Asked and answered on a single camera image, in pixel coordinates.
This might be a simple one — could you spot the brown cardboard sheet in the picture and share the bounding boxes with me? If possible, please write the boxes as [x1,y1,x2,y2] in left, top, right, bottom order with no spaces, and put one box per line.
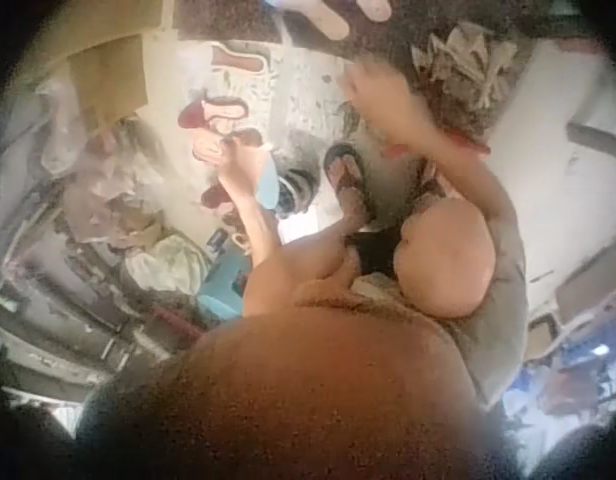
[65,32,152,126]

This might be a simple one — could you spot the person's left hand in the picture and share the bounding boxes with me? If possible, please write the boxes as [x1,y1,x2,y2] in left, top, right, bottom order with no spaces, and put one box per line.
[217,143,270,200]

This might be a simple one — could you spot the person's right hand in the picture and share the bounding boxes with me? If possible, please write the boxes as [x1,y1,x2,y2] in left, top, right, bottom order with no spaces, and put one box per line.
[342,63,438,152]

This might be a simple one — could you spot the pink soled sandal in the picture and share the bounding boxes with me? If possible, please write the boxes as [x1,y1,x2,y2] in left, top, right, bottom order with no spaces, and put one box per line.
[356,0,393,24]
[307,0,352,41]

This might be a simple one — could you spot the person's legs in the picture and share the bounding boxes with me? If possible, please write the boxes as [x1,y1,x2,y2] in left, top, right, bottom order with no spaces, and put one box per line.
[321,141,498,321]

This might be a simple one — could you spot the blue box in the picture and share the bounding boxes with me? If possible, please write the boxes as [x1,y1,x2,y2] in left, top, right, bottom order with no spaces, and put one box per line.
[195,249,257,321]

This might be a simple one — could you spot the red bracelet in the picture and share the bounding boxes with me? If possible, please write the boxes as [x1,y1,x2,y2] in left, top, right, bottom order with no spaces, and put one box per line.
[381,129,492,158]

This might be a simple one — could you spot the light blue insole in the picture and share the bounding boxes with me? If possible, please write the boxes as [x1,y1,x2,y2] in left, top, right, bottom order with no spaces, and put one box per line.
[254,148,283,212]

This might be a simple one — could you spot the white table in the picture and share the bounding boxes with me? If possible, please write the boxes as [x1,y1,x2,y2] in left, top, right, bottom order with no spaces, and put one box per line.
[480,39,616,321]

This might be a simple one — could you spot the heap of clutter and cloths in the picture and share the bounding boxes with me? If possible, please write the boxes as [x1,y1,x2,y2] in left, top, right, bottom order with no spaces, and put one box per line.
[0,74,189,396]

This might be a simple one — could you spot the black white striped shoe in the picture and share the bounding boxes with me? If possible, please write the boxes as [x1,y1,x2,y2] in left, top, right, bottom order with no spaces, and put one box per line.
[275,164,319,220]

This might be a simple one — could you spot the white cloth bundle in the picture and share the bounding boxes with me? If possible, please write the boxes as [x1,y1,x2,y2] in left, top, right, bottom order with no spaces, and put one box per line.
[125,232,214,296]

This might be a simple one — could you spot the heap of blue clutter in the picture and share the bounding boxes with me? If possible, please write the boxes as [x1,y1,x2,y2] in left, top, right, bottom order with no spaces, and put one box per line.
[487,279,616,451]

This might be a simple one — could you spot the white shoe with red insole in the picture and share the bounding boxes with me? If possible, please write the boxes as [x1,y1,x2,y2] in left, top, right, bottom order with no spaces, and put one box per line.
[210,42,269,77]

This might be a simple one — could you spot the dark red shoe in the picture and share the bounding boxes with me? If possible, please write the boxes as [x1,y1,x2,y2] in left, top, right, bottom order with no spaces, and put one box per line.
[200,182,239,210]

